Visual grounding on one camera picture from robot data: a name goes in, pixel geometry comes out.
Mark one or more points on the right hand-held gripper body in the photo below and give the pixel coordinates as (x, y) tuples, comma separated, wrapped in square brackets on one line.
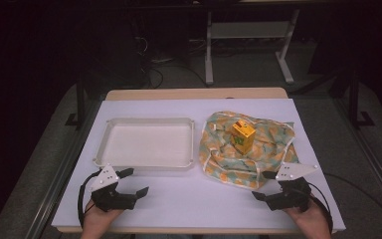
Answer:
[(290, 195)]

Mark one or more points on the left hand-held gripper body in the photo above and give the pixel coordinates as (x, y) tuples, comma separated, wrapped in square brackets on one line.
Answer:
[(112, 199)]

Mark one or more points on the orange green patterned cloth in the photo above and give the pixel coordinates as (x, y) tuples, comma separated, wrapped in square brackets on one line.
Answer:
[(272, 146)]

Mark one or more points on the white plastic tray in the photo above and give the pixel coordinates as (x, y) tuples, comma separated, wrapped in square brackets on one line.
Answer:
[(149, 146)]

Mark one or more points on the yellow juice carton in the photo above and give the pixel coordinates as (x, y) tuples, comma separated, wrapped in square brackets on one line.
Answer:
[(242, 137)]

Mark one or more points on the person's left hand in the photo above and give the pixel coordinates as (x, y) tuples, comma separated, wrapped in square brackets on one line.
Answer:
[(98, 217)]

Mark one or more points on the person's right hand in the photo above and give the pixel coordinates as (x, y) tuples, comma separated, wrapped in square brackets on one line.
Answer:
[(308, 217)]

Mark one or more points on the white table cover sheet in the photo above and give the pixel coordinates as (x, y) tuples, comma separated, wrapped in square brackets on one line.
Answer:
[(185, 199)]

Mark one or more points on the black metal stand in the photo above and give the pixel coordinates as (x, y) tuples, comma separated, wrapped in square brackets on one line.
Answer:
[(354, 99), (80, 106)]

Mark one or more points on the aluminium frame rail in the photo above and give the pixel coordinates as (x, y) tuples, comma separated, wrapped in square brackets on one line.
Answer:
[(56, 186), (374, 166)]

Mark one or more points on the white metal desk frame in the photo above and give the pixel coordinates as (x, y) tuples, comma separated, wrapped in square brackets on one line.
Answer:
[(250, 30)]

